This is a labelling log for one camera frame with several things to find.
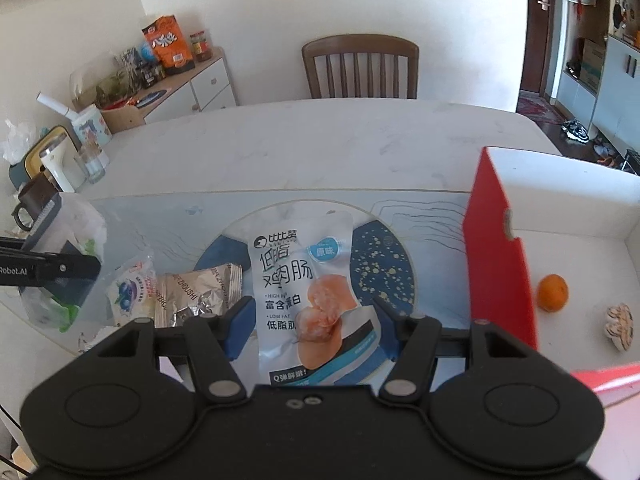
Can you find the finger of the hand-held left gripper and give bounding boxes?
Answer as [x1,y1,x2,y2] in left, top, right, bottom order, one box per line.
[0,237,101,287]

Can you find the small orange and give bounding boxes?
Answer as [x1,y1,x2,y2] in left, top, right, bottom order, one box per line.
[537,274,570,314]

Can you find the brown mug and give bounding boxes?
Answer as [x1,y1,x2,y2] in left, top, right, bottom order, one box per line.
[12,177,62,231]

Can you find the white printed tin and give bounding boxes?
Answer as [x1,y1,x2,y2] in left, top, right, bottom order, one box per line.
[69,104,114,149]

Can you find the brown cardboard carton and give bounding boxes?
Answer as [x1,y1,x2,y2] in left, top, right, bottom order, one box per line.
[579,39,607,93]

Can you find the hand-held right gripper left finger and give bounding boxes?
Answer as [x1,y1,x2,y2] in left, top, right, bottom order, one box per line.
[95,296,257,406]

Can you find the red and white cardboard box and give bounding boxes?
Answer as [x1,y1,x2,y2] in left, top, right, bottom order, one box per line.
[462,146,640,411]

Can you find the white paper roll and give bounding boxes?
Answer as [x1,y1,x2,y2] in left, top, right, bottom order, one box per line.
[36,92,77,119]

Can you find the white marble desktop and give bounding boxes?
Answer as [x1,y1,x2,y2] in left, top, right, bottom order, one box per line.
[0,97,566,411]

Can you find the orange snack bag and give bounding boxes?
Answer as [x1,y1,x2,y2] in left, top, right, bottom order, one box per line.
[141,14,196,77]

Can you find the red patterned rug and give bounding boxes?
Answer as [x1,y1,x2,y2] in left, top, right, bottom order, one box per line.
[516,94,567,127]

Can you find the white shoe cabinet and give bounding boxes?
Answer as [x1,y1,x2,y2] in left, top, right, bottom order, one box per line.
[591,34,640,162]

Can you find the glass jar with red label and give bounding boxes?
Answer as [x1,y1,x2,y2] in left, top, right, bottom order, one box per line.
[189,30,214,63]

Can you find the clear plastic bag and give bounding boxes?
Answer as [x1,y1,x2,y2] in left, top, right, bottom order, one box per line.
[19,194,109,334]

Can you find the glass plant terrarium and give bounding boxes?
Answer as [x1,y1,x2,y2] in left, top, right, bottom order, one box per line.
[69,54,147,111]

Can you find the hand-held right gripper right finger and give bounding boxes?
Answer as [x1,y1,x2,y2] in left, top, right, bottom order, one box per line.
[372,297,538,406]

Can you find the white blueberry snack packet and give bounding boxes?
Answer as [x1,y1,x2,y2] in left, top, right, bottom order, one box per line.
[107,254,162,330]

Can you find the striped seashell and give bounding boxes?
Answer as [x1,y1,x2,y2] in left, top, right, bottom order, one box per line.
[603,303,635,351]

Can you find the white chicken sausage packet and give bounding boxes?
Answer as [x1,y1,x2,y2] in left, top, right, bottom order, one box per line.
[248,211,381,387]

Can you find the brown door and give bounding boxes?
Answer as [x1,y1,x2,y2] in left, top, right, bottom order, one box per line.
[519,0,557,111]

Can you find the white kettle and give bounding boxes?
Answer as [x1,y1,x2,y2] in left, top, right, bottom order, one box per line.
[38,135,82,194]

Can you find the black and white sneakers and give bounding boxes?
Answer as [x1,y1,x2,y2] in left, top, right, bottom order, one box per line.
[560,118,594,144]

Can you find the wooden chair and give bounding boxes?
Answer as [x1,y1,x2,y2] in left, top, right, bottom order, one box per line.
[301,34,420,100]

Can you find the white cabinet with wooden top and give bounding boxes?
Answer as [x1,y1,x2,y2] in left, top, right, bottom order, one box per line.
[100,47,239,134]

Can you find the clear drinking glass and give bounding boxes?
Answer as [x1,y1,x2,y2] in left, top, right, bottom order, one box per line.
[73,140,107,185]

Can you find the silver foil snack packet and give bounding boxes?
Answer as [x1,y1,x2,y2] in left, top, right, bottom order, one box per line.
[154,264,244,329]

